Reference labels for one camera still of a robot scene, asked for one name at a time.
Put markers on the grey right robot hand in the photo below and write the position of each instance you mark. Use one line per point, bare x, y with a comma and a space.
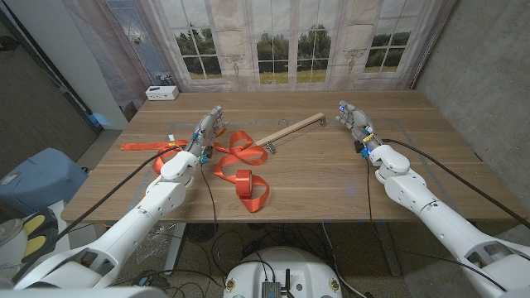
360, 124

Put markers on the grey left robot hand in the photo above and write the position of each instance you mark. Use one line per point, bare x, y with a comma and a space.
205, 134

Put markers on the orange ribbon with spool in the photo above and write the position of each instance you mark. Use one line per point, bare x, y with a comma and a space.
244, 182

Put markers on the wooden hanger with metal clips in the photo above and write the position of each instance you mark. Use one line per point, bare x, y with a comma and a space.
290, 130

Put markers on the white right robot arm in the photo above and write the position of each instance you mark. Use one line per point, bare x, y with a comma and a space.
447, 223

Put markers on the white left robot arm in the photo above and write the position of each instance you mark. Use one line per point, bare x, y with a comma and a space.
124, 236

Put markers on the white power strip box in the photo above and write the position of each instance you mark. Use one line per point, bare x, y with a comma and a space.
161, 93

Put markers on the black round floor base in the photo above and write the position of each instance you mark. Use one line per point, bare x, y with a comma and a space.
200, 232

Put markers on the white table leg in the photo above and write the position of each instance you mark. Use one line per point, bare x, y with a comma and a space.
174, 248

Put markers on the clear plastic bag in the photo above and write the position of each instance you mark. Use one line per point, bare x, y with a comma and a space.
153, 246

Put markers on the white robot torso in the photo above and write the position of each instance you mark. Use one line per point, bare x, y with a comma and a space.
285, 265

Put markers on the black floor power adapter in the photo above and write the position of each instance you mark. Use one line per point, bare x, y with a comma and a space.
145, 280

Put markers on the white rolling cart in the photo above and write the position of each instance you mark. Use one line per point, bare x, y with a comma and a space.
78, 238

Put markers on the blue plastic bin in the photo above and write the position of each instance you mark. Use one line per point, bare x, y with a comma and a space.
41, 178

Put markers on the black and yellow device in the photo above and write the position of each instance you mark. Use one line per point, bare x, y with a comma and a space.
39, 236

